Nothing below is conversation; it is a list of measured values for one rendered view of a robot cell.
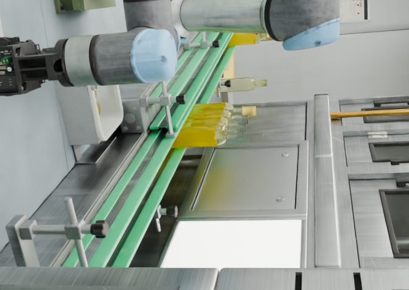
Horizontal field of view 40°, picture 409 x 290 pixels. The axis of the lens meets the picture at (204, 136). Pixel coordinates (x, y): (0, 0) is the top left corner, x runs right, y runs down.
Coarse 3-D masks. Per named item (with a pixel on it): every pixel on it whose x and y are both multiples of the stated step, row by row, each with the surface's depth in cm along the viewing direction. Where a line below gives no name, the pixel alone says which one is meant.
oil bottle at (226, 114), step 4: (192, 112) 176; (196, 112) 176; (200, 112) 175; (204, 112) 175; (208, 112) 174; (212, 112) 174; (216, 112) 173; (220, 112) 173; (224, 112) 173; (228, 112) 173; (188, 116) 173; (192, 116) 173; (196, 116) 172; (200, 116) 172; (204, 116) 172; (208, 116) 171; (212, 116) 171; (216, 116) 171; (220, 116) 171; (224, 116) 171; (228, 116) 171; (228, 120) 171
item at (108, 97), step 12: (96, 96) 150; (108, 96) 149; (120, 96) 149; (96, 108) 134; (108, 108) 151; (120, 108) 150; (96, 120) 135; (108, 120) 149; (120, 120) 149; (108, 132) 141
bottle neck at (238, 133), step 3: (228, 129) 162; (231, 129) 162; (234, 129) 161; (237, 129) 161; (240, 129) 161; (243, 129) 162; (228, 132) 161; (231, 132) 161; (234, 132) 161; (237, 132) 161; (240, 132) 161; (243, 132) 163; (228, 135) 161; (231, 135) 161; (234, 135) 161; (237, 135) 161; (240, 135) 161; (243, 135) 162; (228, 138) 162; (234, 138) 162
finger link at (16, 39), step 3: (0, 39) 86; (3, 39) 86; (6, 39) 86; (9, 39) 86; (12, 39) 86; (15, 39) 86; (18, 39) 87; (0, 42) 86; (3, 42) 86; (6, 42) 86; (9, 42) 86; (12, 42) 86; (15, 42) 86; (0, 45) 86; (3, 45) 86; (6, 45) 86; (0, 51) 86
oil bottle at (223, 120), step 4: (188, 120) 170; (192, 120) 170; (196, 120) 170; (200, 120) 169; (204, 120) 169; (208, 120) 168; (212, 120) 168; (216, 120) 168; (220, 120) 167; (224, 120) 167; (224, 124) 166; (228, 124) 167; (228, 128) 167
